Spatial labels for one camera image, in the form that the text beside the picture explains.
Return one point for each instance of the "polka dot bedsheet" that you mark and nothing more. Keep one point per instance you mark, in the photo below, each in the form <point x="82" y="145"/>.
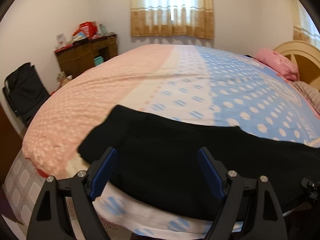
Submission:
<point x="175" y="80"/>

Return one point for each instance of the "beige patterned curtain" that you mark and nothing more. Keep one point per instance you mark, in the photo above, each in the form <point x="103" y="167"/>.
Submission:
<point x="305" y="27"/>
<point x="197" y="22"/>

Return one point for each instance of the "pink pillow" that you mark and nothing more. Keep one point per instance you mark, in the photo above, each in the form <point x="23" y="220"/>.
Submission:
<point x="277" y="61"/>

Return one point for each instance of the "red gift bag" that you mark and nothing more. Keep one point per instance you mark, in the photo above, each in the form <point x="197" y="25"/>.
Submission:
<point x="88" y="28"/>

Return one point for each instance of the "square patterned mattress side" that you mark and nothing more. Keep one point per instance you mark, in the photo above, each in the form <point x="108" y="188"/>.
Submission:
<point x="22" y="185"/>

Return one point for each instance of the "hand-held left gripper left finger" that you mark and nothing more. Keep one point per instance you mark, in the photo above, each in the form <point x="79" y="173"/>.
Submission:
<point x="105" y="175"/>

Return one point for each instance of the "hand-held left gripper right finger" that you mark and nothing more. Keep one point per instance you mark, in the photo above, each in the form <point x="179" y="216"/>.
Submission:
<point x="210" y="172"/>

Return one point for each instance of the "black pants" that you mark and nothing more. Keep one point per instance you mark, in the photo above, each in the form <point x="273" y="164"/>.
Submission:
<point x="162" y="155"/>

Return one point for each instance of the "black folding chair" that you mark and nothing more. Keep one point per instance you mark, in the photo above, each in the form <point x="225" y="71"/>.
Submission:
<point x="25" y="90"/>

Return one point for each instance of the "brown blanket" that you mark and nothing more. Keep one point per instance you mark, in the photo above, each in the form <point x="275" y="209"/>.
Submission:
<point x="308" y="95"/>

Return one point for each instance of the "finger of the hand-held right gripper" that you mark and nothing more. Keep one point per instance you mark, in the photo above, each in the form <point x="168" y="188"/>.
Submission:
<point x="311" y="187"/>

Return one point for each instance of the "brown wooden desk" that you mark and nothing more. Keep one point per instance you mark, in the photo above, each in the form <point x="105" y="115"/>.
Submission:
<point x="77" y="57"/>

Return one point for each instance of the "window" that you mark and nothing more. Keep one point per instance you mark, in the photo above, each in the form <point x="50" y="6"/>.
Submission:
<point x="160" y="2"/>

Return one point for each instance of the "cream wooden headboard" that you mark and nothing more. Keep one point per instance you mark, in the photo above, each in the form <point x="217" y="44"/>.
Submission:
<point x="308" y="65"/>

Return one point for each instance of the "teal box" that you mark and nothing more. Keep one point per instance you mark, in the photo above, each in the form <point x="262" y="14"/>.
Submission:
<point x="99" y="60"/>

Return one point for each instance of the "white card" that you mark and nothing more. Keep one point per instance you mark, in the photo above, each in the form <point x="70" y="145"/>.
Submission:
<point x="60" y="40"/>

